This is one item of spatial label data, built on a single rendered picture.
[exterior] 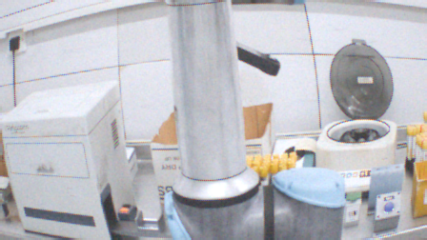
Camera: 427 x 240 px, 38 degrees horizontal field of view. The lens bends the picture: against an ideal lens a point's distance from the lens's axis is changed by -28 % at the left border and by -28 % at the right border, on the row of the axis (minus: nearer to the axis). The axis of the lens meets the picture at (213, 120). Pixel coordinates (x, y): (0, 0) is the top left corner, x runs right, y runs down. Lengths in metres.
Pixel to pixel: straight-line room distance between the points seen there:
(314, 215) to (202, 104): 0.22
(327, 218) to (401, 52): 1.02
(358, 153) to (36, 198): 0.77
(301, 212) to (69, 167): 0.60
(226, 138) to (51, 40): 1.21
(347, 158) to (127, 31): 0.73
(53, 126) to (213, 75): 0.57
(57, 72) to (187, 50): 1.20
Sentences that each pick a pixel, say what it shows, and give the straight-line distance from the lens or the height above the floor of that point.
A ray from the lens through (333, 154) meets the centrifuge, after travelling 1.71.
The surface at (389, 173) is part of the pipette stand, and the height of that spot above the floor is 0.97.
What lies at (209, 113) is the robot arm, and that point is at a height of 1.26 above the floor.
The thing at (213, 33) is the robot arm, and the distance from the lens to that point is 1.00.
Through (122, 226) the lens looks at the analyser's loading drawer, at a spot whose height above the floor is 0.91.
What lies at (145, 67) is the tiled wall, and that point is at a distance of 2.08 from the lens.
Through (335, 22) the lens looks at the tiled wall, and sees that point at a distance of 2.00.
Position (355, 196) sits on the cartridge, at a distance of 1.53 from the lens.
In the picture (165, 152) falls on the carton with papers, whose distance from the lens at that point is 1.76.
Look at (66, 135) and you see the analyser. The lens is 1.50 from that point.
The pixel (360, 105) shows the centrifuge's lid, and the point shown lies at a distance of 1.98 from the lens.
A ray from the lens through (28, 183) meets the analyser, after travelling 1.59.
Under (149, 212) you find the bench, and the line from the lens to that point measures 1.76.
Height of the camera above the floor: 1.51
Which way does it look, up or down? 15 degrees down
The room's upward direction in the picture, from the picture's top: 6 degrees counter-clockwise
